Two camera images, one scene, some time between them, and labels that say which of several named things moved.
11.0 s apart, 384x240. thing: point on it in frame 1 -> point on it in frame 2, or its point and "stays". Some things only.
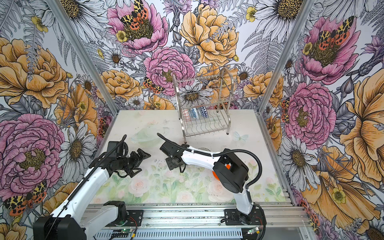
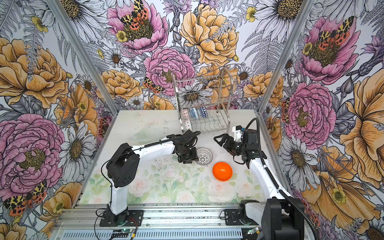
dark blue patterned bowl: [186, 114] stays
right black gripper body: [171, 164] -> [240, 147]
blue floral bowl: [194, 113] stays
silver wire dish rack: [204, 102] stays
